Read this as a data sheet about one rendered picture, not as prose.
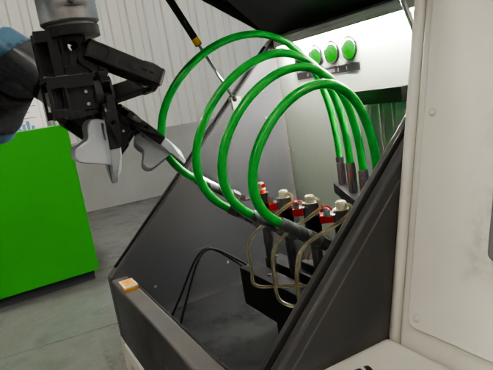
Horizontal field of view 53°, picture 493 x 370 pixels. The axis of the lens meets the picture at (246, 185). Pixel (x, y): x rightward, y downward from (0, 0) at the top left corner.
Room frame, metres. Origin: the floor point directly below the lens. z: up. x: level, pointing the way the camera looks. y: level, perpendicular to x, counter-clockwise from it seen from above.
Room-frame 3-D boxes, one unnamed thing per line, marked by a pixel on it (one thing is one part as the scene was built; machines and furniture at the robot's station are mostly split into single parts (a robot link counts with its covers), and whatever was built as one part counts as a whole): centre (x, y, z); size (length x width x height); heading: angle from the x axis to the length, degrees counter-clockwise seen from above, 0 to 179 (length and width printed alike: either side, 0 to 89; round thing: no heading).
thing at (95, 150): (0.66, 0.19, 1.28); 0.06 x 0.03 x 0.09; 117
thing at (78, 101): (0.68, 0.20, 1.38); 0.09 x 0.08 x 0.12; 117
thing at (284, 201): (0.85, -0.05, 1.03); 0.05 x 0.03 x 0.21; 117
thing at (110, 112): (0.67, 0.17, 1.32); 0.05 x 0.02 x 0.09; 27
